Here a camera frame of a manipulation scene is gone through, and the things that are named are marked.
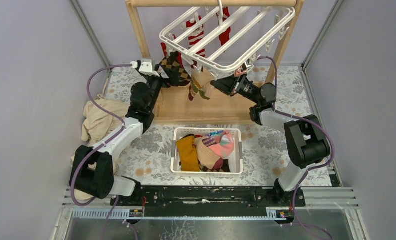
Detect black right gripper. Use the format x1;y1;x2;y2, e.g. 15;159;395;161
210;69;260;106

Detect wooden hanger stand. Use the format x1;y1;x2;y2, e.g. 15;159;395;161
126;0;303;124

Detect red bow sock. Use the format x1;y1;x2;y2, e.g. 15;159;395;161
161;42;184;67

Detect pink patterned sock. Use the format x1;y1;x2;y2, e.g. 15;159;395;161
208;130;234;158

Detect pink purple striped sock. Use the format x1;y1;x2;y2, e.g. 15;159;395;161
194;135;224;170

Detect white plastic basket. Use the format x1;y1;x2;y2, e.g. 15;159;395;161
170;127;243;178

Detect mustard yellow sock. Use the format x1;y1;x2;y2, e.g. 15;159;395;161
176;134;200;172

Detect brown yellow argyle sock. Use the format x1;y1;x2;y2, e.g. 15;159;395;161
198;159;231;173

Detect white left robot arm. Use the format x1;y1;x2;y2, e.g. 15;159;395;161
70;59;165;206

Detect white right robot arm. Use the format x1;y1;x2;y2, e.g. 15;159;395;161
211;75;333;206

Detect white plastic clip hanger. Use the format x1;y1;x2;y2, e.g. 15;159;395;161
159;1;296;76

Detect beige sock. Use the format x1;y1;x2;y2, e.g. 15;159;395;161
188;68;214;101

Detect plain red sock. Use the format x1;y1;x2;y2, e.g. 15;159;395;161
218;7;232;47

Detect floral patterned table mat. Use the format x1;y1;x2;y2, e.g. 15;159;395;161
105;66;331;187

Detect beige crumpled cloth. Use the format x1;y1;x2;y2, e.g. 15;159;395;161
70;94;130;201

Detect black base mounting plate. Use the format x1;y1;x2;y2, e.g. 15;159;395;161
110;185;306;218

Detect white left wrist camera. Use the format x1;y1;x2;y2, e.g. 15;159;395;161
130;58;160;77

